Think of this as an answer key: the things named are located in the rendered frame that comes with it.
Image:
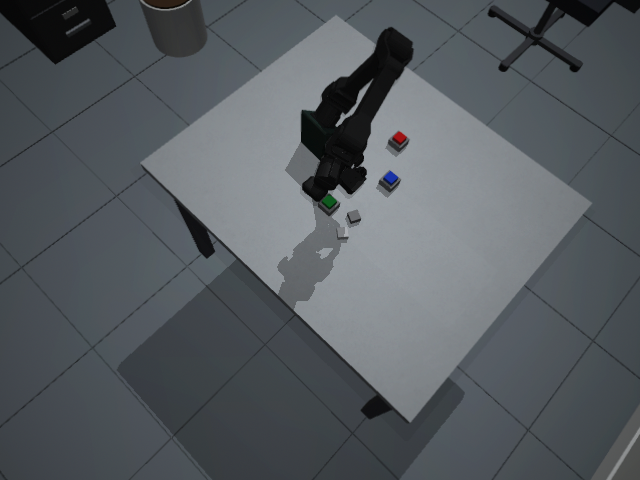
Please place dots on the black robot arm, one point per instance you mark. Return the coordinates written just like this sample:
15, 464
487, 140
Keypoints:
392, 53

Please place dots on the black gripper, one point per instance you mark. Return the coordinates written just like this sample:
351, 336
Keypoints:
317, 193

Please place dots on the green button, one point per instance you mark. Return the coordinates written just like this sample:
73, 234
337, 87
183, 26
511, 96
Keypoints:
329, 204

